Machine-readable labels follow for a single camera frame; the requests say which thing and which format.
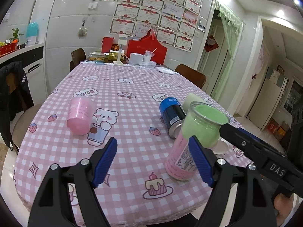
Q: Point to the white refrigerator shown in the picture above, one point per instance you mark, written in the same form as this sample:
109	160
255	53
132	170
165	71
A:
267	104

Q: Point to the black jacket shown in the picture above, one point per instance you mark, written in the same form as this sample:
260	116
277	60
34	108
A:
13	99

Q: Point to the red door decoration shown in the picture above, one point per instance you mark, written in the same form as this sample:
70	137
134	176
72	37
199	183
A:
210	43

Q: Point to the clear cup with spoon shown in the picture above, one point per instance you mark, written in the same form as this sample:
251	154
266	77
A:
148	57

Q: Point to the pink plastic cup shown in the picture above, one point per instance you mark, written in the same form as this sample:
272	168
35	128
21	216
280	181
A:
80	117

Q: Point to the green sheer curtain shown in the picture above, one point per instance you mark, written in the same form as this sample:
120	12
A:
228	52

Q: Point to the brown wooden chair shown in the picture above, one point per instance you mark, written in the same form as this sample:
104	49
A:
78	56
191	74

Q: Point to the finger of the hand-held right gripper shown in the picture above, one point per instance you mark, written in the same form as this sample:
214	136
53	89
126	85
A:
243	143

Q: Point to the gold box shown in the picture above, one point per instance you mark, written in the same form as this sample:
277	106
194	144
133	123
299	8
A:
113	56

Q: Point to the white cup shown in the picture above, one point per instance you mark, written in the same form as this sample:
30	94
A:
189	99

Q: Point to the white wall switch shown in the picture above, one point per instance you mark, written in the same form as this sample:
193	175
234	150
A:
92	5

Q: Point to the white desk lamp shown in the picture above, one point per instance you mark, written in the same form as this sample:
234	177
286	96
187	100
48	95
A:
122	45

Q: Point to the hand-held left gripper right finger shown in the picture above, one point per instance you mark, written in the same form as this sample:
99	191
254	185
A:
201	160

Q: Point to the red gift bag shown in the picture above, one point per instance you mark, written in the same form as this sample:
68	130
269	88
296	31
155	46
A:
148	47

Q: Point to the pink checkered printed tablecloth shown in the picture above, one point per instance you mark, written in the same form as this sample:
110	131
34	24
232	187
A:
132	92

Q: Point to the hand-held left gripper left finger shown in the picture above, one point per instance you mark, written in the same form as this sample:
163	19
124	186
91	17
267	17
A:
106	163

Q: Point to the cardboard boxes on floor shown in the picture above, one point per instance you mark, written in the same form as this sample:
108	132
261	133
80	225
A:
277	128

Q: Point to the beige cushioned chair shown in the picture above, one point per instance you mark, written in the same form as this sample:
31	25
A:
24	120

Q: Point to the red box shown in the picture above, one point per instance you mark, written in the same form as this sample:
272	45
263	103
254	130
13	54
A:
107	45

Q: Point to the white box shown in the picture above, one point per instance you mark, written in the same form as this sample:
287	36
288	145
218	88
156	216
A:
136	58

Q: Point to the potted plant in red pot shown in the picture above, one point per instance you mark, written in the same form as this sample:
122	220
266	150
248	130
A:
10	45

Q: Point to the white kitchen cabinet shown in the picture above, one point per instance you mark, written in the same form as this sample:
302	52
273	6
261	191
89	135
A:
33	68

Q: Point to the person's right hand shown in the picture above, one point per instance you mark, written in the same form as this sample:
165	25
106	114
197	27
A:
283	208

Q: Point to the clear green cup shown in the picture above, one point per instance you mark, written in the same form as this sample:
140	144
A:
203	125

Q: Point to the tray of snacks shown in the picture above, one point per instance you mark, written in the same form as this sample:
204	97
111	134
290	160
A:
97	57

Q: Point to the hanging wall ornament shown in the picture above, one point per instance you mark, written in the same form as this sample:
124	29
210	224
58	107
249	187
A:
82	30

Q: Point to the blue white bottle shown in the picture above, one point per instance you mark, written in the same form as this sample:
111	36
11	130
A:
32	33

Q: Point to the blue black drink can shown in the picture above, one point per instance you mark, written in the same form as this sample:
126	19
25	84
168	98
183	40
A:
172	117

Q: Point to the wall of paper certificates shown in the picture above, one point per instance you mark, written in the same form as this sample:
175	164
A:
146	11

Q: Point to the white plastic bag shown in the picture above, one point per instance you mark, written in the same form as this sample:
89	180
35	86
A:
165	70

